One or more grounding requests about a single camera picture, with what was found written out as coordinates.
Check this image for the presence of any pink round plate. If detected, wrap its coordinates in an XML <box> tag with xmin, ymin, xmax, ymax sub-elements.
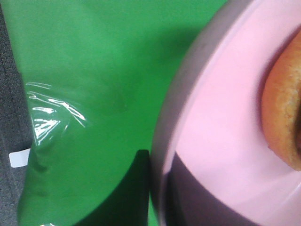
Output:
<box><xmin>151</xmin><ymin>0</ymin><xmax>301</xmax><ymax>226</ymax></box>

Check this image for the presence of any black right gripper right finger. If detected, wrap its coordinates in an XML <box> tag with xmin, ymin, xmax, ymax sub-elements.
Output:
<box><xmin>164</xmin><ymin>154</ymin><xmax>242</xmax><ymax>226</ymax></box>

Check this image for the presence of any green table mat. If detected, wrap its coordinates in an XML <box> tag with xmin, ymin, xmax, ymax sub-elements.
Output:
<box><xmin>0</xmin><ymin>0</ymin><xmax>224</xmax><ymax>226</ymax></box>

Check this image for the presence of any toy hamburger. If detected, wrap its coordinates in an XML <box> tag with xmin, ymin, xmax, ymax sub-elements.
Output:
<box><xmin>261</xmin><ymin>33</ymin><xmax>301</xmax><ymax>171</ymax></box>

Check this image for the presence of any white paper label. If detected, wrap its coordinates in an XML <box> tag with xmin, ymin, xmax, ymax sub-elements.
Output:
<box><xmin>8</xmin><ymin>148</ymin><xmax>31</xmax><ymax>168</ymax></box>

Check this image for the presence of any clear tape patch front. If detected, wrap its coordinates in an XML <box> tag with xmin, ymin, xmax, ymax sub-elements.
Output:
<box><xmin>25</xmin><ymin>81</ymin><xmax>90</xmax><ymax>146</ymax></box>

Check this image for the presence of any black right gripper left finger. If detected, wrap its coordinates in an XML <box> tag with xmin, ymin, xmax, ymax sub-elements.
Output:
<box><xmin>76</xmin><ymin>150</ymin><xmax>151</xmax><ymax>226</ymax></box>

